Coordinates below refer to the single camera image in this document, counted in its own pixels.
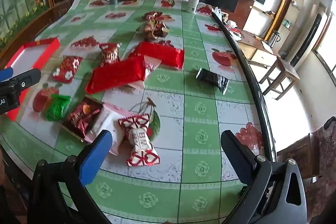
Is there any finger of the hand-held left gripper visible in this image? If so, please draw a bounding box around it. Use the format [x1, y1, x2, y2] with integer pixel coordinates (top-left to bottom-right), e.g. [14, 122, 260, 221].
[0, 69, 42, 94]
[0, 67, 13, 82]

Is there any low wooden cabinet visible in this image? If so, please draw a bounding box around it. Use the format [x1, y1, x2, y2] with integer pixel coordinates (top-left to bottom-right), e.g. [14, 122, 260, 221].
[236, 27, 280, 68]

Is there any black snack packet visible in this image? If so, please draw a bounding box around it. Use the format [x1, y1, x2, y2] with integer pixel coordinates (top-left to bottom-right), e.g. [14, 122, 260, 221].
[196, 68, 230, 95]

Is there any fruit print tablecloth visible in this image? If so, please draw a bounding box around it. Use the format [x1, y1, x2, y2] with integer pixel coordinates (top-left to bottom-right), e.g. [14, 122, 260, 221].
[0, 0, 265, 224]

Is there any large red snack packet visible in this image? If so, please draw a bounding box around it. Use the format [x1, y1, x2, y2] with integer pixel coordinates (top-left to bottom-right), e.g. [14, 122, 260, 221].
[85, 57, 147, 94]
[129, 42, 185, 69]

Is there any brown red snack packet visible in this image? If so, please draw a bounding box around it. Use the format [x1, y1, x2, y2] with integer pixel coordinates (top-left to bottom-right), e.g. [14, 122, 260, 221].
[62, 97, 103, 142]

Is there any dark red candy packet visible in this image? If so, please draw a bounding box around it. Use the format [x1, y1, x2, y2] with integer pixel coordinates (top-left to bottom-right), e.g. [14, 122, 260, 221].
[143, 11, 163, 21]

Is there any red cardboard box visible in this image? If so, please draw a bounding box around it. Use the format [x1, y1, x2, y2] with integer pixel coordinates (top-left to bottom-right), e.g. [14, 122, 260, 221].
[4, 37, 61, 121]

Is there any green snack packet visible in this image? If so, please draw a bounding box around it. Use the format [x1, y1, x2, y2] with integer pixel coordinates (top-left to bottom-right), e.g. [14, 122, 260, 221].
[43, 94, 72, 122]

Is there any red white patterned snack packet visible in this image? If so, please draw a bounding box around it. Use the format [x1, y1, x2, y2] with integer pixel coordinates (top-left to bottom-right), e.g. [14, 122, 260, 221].
[118, 113, 160, 167]

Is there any steel kettle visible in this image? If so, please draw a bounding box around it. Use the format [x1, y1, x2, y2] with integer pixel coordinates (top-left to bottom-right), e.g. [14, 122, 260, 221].
[268, 30, 281, 48]

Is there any white standing air conditioner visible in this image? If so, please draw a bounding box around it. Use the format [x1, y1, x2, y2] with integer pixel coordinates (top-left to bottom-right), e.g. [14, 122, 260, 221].
[283, 13, 331, 68]

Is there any flower wall poster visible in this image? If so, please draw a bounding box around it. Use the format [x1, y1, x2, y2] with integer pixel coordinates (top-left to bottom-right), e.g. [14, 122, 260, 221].
[0, 0, 49, 48]

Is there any wooden stool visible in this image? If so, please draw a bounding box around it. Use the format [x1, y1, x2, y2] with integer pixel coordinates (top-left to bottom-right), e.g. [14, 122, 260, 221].
[259, 56, 300, 101]

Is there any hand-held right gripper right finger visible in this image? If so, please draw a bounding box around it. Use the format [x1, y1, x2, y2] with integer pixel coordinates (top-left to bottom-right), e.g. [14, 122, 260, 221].
[220, 130, 306, 224]

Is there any pile of brown candy wrappers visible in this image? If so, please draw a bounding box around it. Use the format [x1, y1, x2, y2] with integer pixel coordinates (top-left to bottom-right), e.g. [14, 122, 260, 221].
[136, 18, 170, 41]

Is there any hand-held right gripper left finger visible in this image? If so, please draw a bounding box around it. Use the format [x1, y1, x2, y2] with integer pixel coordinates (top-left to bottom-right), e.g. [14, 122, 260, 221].
[28, 130, 113, 224]

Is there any pale pink snack packet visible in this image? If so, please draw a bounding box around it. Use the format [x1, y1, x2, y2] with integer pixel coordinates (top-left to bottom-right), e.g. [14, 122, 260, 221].
[84, 102, 132, 156]

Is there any red flower print snack packet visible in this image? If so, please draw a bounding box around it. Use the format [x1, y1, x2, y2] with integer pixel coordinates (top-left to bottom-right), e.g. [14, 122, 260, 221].
[52, 55, 83, 83]

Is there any small red snack packet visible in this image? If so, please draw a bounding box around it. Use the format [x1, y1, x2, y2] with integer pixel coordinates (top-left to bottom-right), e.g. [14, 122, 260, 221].
[99, 42, 122, 67]

